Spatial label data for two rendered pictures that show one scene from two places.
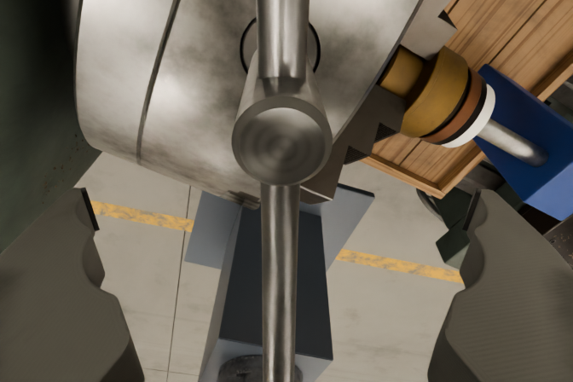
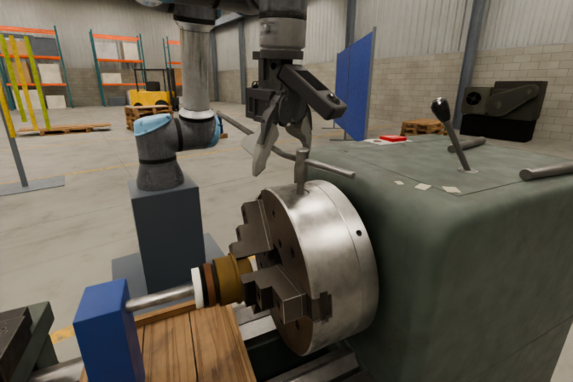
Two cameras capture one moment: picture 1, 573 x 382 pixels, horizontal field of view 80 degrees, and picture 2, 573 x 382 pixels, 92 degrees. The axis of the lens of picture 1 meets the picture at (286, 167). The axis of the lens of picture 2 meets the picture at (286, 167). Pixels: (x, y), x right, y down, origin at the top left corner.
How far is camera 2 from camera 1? 45 cm
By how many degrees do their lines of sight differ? 54
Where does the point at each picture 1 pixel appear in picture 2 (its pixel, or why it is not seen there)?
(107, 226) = not seen: hidden behind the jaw
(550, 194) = (113, 286)
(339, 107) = (280, 193)
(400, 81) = (242, 263)
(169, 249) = not seen: hidden behind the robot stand
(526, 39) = not seen: outside the picture
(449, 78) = (228, 273)
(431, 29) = (251, 278)
